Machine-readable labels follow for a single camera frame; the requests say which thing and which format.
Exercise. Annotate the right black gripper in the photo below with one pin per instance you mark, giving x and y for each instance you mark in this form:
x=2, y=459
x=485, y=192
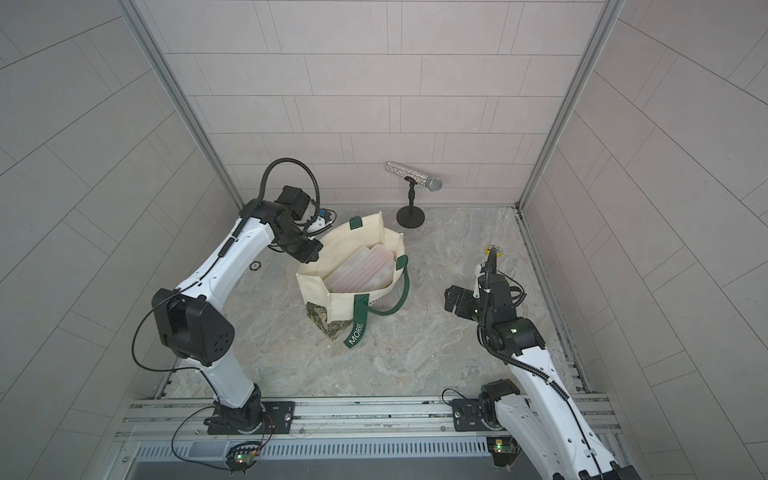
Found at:
x=466, y=298

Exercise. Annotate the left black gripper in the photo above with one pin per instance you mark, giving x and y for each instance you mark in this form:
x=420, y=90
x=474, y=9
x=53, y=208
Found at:
x=311, y=254

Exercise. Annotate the cream canvas tote bag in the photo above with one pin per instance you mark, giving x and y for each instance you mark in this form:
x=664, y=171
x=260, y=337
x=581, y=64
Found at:
x=339, y=244

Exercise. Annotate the clear translucent pencil case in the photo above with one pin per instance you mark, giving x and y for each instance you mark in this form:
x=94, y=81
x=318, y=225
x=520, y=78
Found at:
x=382, y=279

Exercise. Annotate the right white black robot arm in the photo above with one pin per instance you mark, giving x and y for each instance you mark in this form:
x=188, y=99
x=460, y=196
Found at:
x=533, y=406

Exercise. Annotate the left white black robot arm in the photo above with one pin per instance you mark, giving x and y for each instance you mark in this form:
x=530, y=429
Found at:
x=190, y=318

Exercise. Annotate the pink translucent pencil case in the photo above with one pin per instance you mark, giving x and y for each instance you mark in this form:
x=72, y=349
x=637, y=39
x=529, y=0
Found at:
x=353, y=273

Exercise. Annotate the small yellow toy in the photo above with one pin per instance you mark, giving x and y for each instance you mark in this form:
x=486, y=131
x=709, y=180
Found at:
x=493, y=250

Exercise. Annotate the black microphone stand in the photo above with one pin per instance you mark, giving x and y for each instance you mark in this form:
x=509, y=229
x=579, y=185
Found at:
x=410, y=216

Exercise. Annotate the silver glitter microphone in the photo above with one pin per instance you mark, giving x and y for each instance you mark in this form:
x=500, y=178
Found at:
x=432, y=183

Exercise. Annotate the right green circuit board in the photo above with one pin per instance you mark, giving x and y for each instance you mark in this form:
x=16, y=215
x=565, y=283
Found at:
x=503, y=450

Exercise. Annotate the green circuit board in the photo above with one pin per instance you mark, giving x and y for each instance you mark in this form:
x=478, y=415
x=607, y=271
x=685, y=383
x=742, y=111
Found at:
x=243, y=456
x=503, y=450

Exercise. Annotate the left green circuit board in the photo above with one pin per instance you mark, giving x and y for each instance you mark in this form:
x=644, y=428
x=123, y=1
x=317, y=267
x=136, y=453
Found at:
x=243, y=456

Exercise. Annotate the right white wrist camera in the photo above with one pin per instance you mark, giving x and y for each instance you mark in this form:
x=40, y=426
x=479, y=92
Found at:
x=488, y=273

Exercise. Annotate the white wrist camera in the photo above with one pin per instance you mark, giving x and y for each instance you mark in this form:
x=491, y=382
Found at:
x=324, y=222
x=488, y=273

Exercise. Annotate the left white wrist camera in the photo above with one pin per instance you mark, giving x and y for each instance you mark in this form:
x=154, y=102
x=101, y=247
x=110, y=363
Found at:
x=324, y=222

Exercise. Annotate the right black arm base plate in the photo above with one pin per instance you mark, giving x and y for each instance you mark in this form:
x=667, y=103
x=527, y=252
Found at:
x=473, y=415

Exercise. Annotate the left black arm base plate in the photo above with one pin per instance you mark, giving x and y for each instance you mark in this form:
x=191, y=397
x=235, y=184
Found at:
x=256, y=418

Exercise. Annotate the aluminium mounting rail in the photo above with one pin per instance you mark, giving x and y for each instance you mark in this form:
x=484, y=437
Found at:
x=311, y=417

